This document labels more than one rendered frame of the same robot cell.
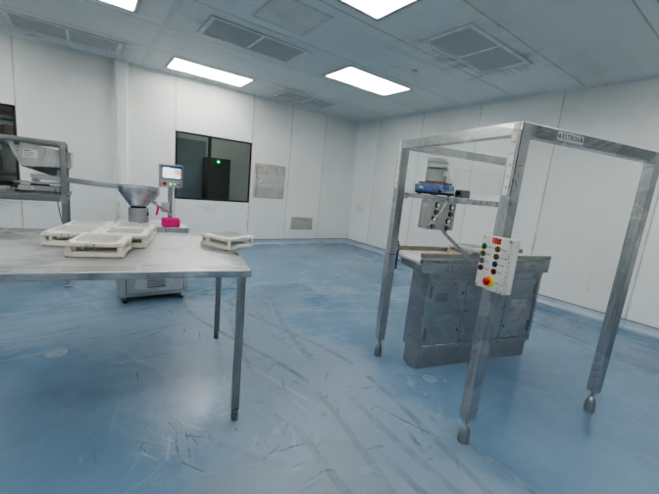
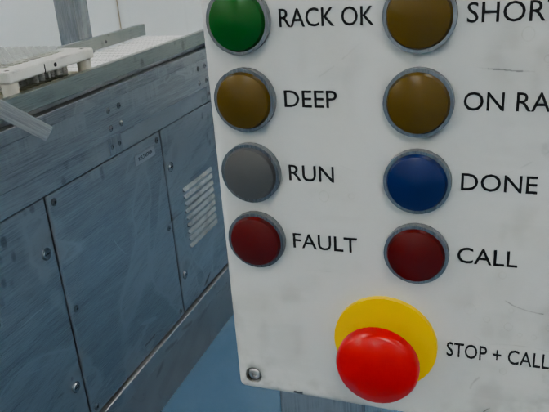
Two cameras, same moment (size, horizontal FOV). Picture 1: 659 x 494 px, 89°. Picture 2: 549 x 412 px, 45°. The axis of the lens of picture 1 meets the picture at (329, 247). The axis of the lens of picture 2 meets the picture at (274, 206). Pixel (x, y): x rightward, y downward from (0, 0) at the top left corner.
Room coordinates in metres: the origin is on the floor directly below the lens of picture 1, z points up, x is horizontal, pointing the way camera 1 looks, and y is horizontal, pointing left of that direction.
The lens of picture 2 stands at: (1.42, -0.54, 1.14)
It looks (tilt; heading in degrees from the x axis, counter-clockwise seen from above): 22 degrees down; 313
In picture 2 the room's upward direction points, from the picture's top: 4 degrees counter-clockwise
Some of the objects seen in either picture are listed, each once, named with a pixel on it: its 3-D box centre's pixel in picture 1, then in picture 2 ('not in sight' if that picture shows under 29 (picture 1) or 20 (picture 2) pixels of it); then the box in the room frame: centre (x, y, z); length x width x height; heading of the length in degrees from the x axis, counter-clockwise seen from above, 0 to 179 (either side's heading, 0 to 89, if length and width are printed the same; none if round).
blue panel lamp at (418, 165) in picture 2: not in sight; (416, 183); (1.56, -0.79, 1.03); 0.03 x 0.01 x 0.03; 22
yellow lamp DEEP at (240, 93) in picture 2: not in sight; (243, 100); (1.64, -0.76, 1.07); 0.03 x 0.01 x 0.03; 22
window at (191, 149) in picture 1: (215, 169); not in sight; (6.35, 2.26, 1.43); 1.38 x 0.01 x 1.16; 126
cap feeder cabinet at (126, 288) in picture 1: (151, 259); not in sight; (3.46, 1.88, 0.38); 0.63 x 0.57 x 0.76; 126
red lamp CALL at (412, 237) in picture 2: not in sight; (415, 255); (1.56, -0.79, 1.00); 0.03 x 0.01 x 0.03; 22
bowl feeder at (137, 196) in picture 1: (145, 205); not in sight; (3.47, 1.95, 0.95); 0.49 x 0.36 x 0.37; 126
